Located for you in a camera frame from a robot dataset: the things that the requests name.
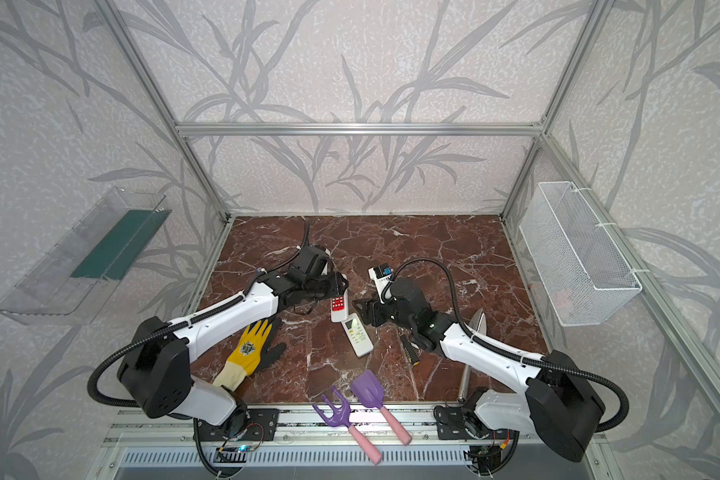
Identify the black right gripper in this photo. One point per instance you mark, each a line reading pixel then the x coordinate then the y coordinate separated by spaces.
pixel 371 310

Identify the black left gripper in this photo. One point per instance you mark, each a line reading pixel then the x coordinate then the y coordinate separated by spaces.
pixel 334 285

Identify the white remote with red buttons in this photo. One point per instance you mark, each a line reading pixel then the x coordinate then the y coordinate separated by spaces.
pixel 340 308

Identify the black yellow screwdriver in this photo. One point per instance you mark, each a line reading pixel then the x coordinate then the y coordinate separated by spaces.
pixel 410 350

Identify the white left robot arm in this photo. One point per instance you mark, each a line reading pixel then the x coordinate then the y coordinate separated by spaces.
pixel 157 373

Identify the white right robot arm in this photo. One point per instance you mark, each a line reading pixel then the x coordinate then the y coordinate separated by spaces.
pixel 548 397

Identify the white air conditioner remote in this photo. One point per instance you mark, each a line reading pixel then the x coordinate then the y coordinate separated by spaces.
pixel 357 335

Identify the purple garden shovel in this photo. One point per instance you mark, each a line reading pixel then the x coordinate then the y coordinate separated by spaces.
pixel 369 391

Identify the yellow black work glove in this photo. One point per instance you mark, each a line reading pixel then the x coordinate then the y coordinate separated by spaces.
pixel 253 353

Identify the purple garden fork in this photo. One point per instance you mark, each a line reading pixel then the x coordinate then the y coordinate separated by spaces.
pixel 341 418

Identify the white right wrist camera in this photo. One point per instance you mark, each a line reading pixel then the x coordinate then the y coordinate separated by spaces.
pixel 381 276

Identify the white wire mesh basket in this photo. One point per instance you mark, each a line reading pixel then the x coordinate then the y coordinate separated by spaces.
pixel 584 274

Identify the aluminium frame profiles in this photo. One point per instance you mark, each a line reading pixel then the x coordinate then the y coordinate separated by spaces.
pixel 697 361

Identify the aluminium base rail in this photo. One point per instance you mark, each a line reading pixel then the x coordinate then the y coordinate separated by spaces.
pixel 300 435

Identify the clear acrylic wall shelf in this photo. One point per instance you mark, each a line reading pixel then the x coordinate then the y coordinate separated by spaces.
pixel 73 281

